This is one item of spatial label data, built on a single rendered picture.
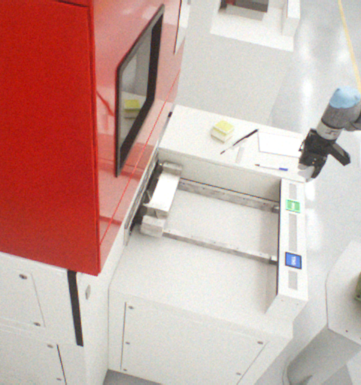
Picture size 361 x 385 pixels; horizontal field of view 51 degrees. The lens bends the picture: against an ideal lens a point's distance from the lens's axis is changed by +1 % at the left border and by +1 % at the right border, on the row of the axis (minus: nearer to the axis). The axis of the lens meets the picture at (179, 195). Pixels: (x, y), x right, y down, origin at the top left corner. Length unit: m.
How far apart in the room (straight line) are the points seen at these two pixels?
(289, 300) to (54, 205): 0.82
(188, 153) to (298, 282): 0.68
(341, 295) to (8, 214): 1.16
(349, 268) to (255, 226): 0.38
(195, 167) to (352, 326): 0.83
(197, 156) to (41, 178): 1.00
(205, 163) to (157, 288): 0.58
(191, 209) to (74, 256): 0.82
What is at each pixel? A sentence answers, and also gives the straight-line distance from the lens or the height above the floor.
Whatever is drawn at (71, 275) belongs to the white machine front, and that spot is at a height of 1.21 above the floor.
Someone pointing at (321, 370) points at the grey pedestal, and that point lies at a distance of 1.99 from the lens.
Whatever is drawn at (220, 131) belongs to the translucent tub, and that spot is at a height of 1.02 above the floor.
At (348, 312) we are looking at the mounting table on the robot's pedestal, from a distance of 1.51.
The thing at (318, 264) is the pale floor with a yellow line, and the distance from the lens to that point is 2.70.
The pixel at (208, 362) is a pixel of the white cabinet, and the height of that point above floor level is 0.47.
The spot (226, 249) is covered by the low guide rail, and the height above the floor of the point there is 0.84.
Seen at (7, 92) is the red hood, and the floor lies 1.66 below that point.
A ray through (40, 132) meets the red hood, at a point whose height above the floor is 1.60.
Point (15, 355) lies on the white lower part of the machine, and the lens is 1.53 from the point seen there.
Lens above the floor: 1.97
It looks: 46 degrees down
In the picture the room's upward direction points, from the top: 11 degrees clockwise
